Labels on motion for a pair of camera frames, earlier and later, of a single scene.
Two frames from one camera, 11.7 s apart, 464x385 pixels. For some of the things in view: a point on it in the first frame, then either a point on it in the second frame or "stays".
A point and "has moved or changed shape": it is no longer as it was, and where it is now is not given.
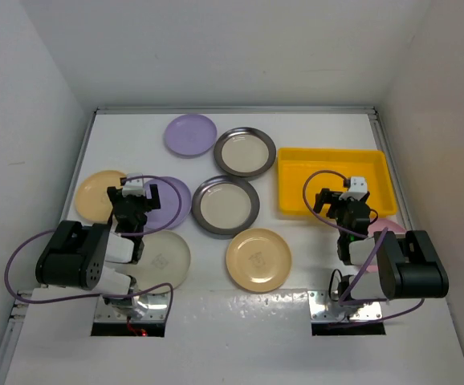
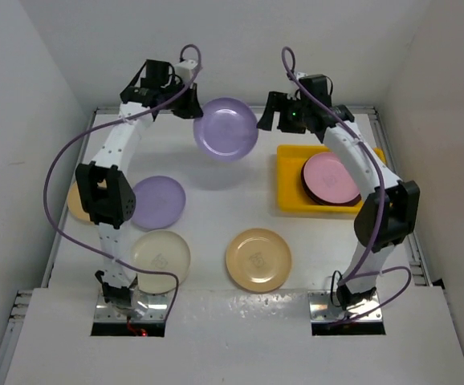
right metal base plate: (323, 309) stays
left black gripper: (149, 203) → (190, 108)
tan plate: (91, 197) has moved or changed shape
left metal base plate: (151, 307) stays
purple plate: (189, 135) → (227, 131)
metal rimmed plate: (225, 205) → (326, 181)
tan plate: (258, 260) stays
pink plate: (380, 224) has moved or changed shape
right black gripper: (326, 196) → (279, 102)
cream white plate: (165, 258) stays
